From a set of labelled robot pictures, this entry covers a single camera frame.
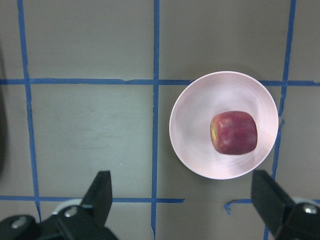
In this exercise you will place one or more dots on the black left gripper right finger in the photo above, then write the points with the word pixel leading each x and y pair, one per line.
pixel 287 218

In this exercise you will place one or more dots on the red apple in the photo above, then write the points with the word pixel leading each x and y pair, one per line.
pixel 233 133

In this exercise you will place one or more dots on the pink plate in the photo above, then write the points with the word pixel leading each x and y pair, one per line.
pixel 214 93

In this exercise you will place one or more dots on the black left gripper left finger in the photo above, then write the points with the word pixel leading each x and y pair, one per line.
pixel 83 221

